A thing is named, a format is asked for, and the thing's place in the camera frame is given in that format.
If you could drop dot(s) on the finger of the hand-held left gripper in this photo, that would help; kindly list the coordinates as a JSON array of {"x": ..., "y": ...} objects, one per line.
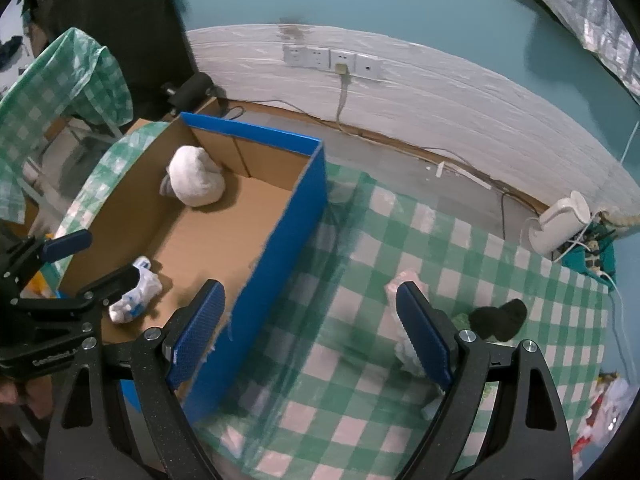
[
  {"x": 107, "y": 285},
  {"x": 67, "y": 244}
]

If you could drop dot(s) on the white plastic wrapper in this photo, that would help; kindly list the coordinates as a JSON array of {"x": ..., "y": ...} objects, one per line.
[{"x": 140, "y": 292}]

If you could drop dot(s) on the pile of crumpled packaging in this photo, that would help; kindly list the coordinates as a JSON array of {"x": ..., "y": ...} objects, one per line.
[{"x": 607, "y": 410}]

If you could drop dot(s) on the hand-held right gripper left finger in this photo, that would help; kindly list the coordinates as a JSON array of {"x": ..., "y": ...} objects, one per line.
[{"x": 197, "y": 330}]

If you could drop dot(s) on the dark tall panel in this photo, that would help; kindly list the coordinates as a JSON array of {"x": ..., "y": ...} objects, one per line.
[{"x": 130, "y": 35}]

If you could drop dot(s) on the person's left hand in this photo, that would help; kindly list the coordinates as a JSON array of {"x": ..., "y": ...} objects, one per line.
[{"x": 15, "y": 392}]

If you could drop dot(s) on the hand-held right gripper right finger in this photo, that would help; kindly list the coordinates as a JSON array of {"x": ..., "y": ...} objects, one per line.
[{"x": 422, "y": 335}]

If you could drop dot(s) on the green checkered tablecloth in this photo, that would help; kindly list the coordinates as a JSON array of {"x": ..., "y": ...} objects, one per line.
[{"x": 350, "y": 260}]

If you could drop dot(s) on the wide white wall socket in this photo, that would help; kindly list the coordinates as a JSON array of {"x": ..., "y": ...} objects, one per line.
[{"x": 306, "y": 56}]

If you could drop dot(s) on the green checkered hanging cloth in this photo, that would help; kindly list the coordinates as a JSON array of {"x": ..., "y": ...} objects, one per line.
[{"x": 50, "y": 90}]

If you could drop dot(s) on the black sock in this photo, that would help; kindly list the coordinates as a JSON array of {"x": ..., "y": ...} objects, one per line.
[{"x": 500, "y": 320}]

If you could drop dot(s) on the white plastic strip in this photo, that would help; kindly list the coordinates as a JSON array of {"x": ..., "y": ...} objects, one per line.
[{"x": 465, "y": 175}]

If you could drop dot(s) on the black cylindrical device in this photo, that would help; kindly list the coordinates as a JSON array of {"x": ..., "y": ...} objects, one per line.
[{"x": 190, "y": 87}]

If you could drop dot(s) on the silver foil sheet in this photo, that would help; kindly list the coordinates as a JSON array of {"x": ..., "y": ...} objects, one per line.
[{"x": 590, "y": 10}]

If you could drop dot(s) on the blue cardboard box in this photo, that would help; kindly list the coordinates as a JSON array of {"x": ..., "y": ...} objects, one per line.
[{"x": 210, "y": 225}]

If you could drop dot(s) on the white rolled sock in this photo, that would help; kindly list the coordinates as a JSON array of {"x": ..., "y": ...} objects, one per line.
[{"x": 195, "y": 180}]

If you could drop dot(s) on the pink white sock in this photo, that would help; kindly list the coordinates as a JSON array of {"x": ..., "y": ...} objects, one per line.
[{"x": 393, "y": 287}]

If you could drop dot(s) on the white small appliance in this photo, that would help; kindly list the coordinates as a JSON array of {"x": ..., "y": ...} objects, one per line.
[{"x": 560, "y": 220}]

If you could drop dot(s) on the white power strip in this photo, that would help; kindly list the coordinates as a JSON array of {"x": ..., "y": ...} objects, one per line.
[{"x": 596, "y": 260}]

